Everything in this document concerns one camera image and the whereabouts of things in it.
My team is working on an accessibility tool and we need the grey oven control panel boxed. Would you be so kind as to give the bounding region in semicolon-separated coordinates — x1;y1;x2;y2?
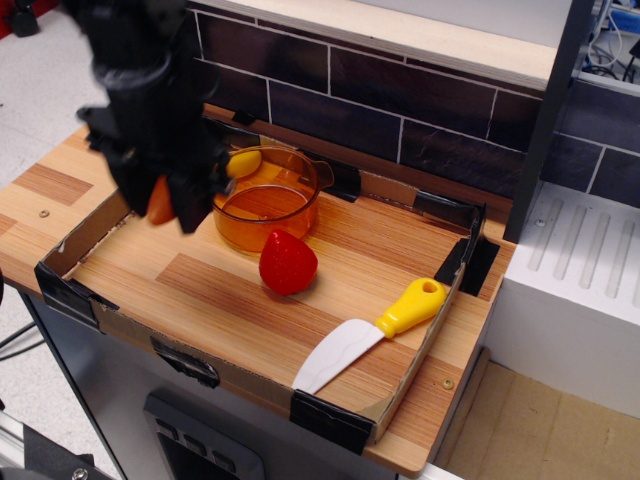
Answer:
144;395;266;480

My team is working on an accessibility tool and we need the red toy strawberry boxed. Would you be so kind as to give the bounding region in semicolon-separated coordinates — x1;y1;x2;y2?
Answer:
259;229;318;296

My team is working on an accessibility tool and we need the yellow white toy knife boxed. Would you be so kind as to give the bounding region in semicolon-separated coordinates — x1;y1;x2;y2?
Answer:
292;278;448;394

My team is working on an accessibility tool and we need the transparent orange pot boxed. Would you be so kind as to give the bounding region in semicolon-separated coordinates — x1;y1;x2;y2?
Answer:
213;146;334;252

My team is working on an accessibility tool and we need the white toy sink drainboard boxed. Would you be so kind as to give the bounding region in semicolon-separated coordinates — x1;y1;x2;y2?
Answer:
485;183;639;417

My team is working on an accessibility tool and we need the orange toy carrot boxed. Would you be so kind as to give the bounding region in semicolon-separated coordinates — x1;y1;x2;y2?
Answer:
147;176;175;225

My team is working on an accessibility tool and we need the dark grey vertical post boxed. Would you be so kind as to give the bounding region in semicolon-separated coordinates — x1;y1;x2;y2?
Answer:
503;1;595;243

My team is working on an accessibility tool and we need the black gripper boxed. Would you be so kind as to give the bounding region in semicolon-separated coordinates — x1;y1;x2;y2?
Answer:
78;74;231;234

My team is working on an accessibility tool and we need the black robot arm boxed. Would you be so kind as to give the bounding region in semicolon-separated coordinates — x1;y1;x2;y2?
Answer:
63;1;232;234

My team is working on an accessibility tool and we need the cardboard fence with black tape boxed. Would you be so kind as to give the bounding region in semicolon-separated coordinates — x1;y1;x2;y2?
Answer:
34;108;502;456

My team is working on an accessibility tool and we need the yellow toy banana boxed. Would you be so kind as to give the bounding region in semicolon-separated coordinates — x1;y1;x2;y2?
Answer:
226;150;262;179

